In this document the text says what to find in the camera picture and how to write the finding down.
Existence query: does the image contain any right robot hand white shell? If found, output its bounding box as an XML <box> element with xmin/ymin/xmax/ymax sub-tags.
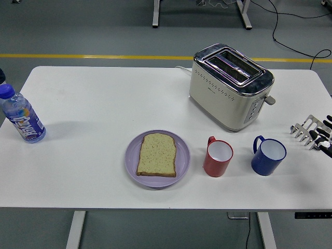
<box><xmin>309</xmin><ymin>115</ymin><xmax>332</xmax><ymax>159</ymax></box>

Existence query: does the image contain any blue enamel cup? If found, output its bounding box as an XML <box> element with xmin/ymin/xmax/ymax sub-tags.
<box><xmin>251</xmin><ymin>135</ymin><xmax>287</xmax><ymax>176</ymax></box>

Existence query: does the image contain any black desk control panel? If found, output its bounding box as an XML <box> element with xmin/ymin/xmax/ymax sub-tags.
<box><xmin>295</xmin><ymin>212</ymin><xmax>332</xmax><ymax>220</ymax></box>

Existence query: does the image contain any red enamel cup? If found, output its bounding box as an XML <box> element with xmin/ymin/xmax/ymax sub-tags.
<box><xmin>203</xmin><ymin>135</ymin><xmax>234</xmax><ymax>178</ymax></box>

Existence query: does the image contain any slice of bread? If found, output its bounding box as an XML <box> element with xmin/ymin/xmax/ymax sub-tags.
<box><xmin>136</xmin><ymin>133</ymin><xmax>177</xmax><ymax>178</ymax></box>

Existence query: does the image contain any metal toast rack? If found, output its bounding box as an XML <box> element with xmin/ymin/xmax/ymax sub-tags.
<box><xmin>289</xmin><ymin>115</ymin><xmax>325</xmax><ymax>151</ymax></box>

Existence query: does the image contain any cream and chrome toaster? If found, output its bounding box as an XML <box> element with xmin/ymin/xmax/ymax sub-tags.
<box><xmin>188</xmin><ymin>43</ymin><xmax>276</xmax><ymax>133</ymax></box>

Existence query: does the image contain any white table leg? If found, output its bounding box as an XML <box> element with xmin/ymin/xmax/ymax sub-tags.
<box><xmin>65</xmin><ymin>211</ymin><xmax>87</xmax><ymax>249</ymax></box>
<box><xmin>256</xmin><ymin>212</ymin><xmax>278</xmax><ymax>249</ymax></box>

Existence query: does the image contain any grey background table leg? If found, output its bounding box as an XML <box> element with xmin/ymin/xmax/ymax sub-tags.
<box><xmin>236</xmin><ymin>0</ymin><xmax>253</xmax><ymax>30</ymax></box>
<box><xmin>151</xmin><ymin>0</ymin><xmax>161</xmax><ymax>29</ymax></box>

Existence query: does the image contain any purple round plate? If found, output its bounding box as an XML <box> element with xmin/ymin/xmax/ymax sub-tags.
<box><xmin>124</xmin><ymin>129</ymin><xmax>191</xmax><ymax>188</ymax></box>

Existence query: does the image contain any plastic bottle with purple cap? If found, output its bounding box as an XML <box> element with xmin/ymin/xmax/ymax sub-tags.
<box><xmin>0</xmin><ymin>83</ymin><xmax>47</xmax><ymax>144</ymax></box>

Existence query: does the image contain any black floor cable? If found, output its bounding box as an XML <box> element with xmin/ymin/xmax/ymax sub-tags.
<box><xmin>250</xmin><ymin>0</ymin><xmax>332</xmax><ymax>19</ymax></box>
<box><xmin>267</xmin><ymin>0</ymin><xmax>332</xmax><ymax>70</ymax></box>

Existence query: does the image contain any grey bracket under table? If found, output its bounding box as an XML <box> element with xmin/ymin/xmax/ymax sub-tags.
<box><xmin>227</xmin><ymin>212</ymin><xmax>250</xmax><ymax>220</ymax></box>

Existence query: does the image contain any black cable under table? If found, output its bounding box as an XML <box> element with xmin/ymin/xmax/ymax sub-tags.
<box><xmin>245</xmin><ymin>219</ymin><xmax>253</xmax><ymax>249</ymax></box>

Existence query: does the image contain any white toaster cord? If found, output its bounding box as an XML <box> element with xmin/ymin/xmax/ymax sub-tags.
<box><xmin>175</xmin><ymin>65</ymin><xmax>193</xmax><ymax>76</ymax></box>

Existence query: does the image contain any white floor cable tangle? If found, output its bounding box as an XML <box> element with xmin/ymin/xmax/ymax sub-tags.
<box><xmin>196</xmin><ymin>0</ymin><xmax>238</xmax><ymax>8</ymax></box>

